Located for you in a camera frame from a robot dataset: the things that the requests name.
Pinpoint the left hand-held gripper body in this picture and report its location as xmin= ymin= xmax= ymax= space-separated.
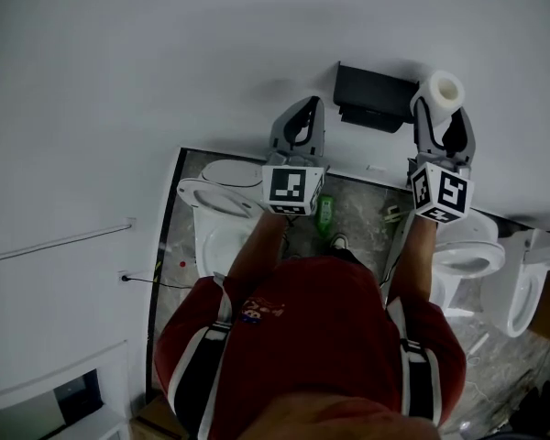
xmin=261 ymin=147 xmax=330 ymax=217

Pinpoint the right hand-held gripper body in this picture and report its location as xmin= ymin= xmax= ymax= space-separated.
xmin=406 ymin=151 xmax=477 ymax=225

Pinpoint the white toilet paper roll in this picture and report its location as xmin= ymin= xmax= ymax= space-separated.
xmin=416 ymin=70 xmax=466 ymax=126

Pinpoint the person's right forearm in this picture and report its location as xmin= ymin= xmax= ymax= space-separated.
xmin=387 ymin=213 xmax=439 ymax=312

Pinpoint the person's left forearm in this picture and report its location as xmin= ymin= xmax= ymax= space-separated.
xmin=226 ymin=209 xmax=289 ymax=289

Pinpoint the white toilet with square tank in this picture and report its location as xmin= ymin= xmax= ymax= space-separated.
xmin=428 ymin=208 xmax=507 ymax=318

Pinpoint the white toilet with round tank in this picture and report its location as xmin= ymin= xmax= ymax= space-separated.
xmin=177 ymin=159 xmax=270 ymax=279

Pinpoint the white toilet with tall tank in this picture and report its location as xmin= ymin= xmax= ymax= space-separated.
xmin=479 ymin=227 xmax=550 ymax=338

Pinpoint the green plastic bottle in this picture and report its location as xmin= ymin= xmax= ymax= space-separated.
xmin=314 ymin=193 xmax=336 ymax=240

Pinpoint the person's black trouser leg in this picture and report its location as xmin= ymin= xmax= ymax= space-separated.
xmin=329 ymin=247 xmax=364 ymax=268

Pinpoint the person's red shirt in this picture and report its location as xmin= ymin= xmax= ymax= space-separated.
xmin=154 ymin=255 xmax=468 ymax=440

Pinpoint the white flat bar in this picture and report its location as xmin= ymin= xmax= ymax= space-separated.
xmin=467 ymin=332 xmax=491 ymax=357

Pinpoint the dark glass panel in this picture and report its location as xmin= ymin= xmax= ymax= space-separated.
xmin=54 ymin=368 xmax=105 ymax=426

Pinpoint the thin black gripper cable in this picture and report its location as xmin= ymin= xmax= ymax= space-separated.
xmin=279 ymin=215 xmax=299 ymax=260

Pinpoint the black wall shelf holder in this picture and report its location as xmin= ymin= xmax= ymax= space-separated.
xmin=333 ymin=60 xmax=421 ymax=135

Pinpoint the black wall plug cable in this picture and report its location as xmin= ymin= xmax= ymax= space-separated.
xmin=117 ymin=270 xmax=199 ymax=290

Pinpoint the black white-edged shoulder strap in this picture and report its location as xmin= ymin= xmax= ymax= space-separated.
xmin=384 ymin=298 xmax=441 ymax=428
xmin=167 ymin=321 xmax=233 ymax=440

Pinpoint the white wall cable trunking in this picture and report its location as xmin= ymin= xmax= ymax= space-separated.
xmin=0 ymin=216 xmax=138 ymax=266

